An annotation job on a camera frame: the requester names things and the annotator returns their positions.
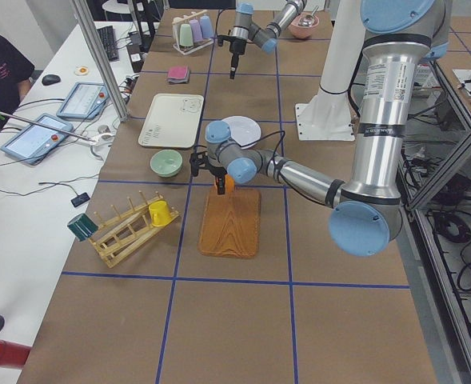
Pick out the teach pendant tablet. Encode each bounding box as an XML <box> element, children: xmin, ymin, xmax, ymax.
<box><xmin>56</xmin><ymin>82</ymin><xmax>109</xmax><ymax>121</ymax></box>
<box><xmin>1</xmin><ymin>124</ymin><xmax>67</xmax><ymax>165</ymax></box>

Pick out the far teach pendant tablet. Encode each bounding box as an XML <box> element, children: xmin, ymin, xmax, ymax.
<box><xmin>56</xmin><ymin>82</ymin><xmax>109</xmax><ymax>121</ymax></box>

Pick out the near teach pendant tablet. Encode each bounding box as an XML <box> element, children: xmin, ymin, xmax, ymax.
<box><xmin>1</xmin><ymin>124</ymin><xmax>67</xmax><ymax>165</ymax></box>

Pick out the wooden dish rack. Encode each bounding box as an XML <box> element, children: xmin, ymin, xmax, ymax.
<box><xmin>88</xmin><ymin>190</ymin><xmax>180</xmax><ymax>268</ymax></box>

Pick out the red cylinder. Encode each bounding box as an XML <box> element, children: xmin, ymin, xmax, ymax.
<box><xmin>0</xmin><ymin>339</ymin><xmax>31</xmax><ymax>369</ymax></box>

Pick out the dark green cup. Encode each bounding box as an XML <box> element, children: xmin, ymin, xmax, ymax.
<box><xmin>67</xmin><ymin>213</ymin><xmax>98</xmax><ymax>242</ymax></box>

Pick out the yellow mug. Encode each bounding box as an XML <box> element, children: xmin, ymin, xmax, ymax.
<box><xmin>149</xmin><ymin>200</ymin><xmax>172</xmax><ymax>227</ymax></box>

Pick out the cream rectangular tray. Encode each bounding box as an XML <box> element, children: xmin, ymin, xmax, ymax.
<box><xmin>138</xmin><ymin>94</ymin><xmax>204</xmax><ymax>149</ymax></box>

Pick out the aluminium frame post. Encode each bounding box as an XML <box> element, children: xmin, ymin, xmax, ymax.
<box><xmin>70</xmin><ymin>0</ymin><xmax>129</xmax><ymax>122</ymax></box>

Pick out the small black device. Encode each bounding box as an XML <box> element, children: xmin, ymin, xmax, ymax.
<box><xmin>70</xmin><ymin>192</ymin><xmax>90</xmax><ymax>208</ymax></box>

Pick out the wooden orange tray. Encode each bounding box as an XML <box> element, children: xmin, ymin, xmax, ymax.
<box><xmin>198</xmin><ymin>189</ymin><xmax>261</xmax><ymax>258</ymax></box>

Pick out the pink folded cloth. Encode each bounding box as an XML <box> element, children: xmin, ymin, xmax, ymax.
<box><xmin>167</xmin><ymin>66</ymin><xmax>190</xmax><ymax>84</ymax></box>

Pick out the white cup holder rack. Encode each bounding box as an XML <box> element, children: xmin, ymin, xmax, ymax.
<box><xmin>172</xmin><ymin>10</ymin><xmax>214</xmax><ymax>55</ymax></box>

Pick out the blue cup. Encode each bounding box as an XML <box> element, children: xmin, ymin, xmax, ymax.
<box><xmin>199</xmin><ymin>14</ymin><xmax>214</xmax><ymax>39</ymax></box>

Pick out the green ceramic bowl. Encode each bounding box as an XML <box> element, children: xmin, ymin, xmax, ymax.
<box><xmin>150</xmin><ymin>149</ymin><xmax>183</xmax><ymax>178</ymax></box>

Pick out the pink bowl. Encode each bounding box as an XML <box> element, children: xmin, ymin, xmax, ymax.
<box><xmin>288</xmin><ymin>13</ymin><xmax>320</xmax><ymax>39</ymax></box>

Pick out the black keyboard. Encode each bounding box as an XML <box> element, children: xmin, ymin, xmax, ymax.
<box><xmin>97</xmin><ymin>26</ymin><xmax>119</xmax><ymax>62</ymax></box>

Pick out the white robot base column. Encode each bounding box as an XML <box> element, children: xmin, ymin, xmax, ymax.
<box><xmin>295</xmin><ymin>1</ymin><xmax>365</xmax><ymax>141</ymax></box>

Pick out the small orange white dish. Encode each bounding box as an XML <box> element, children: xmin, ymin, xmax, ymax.
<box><xmin>74</xmin><ymin>66</ymin><xmax>90</xmax><ymax>76</ymax></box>

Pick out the metal spoon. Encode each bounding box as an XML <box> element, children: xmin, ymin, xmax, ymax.
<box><xmin>298</xmin><ymin>6</ymin><xmax>318</xmax><ymax>27</ymax></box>

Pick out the white round plate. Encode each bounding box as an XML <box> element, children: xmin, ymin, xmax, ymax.
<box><xmin>222</xmin><ymin>116</ymin><xmax>261</xmax><ymax>149</ymax></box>

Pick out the purple cup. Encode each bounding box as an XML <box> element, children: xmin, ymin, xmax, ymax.
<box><xmin>189</xmin><ymin>19</ymin><xmax>203</xmax><ymax>43</ymax></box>

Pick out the orange fruit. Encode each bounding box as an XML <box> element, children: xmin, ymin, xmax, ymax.
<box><xmin>224</xmin><ymin>174</ymin><xmax>235</xmax><ymax>194</ymax></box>

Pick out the grabber stick with green handle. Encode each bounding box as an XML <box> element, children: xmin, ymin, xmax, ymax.
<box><xmin>0</xmin><ymin>110</ymin><xmax>115</xmax><ymax>158</ymax></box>

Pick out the black computer mouse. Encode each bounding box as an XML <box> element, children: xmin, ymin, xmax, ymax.
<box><xmin>41</xmin><ymin>74</ymin><xmax>61</xmax><ymax>86</ymax></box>

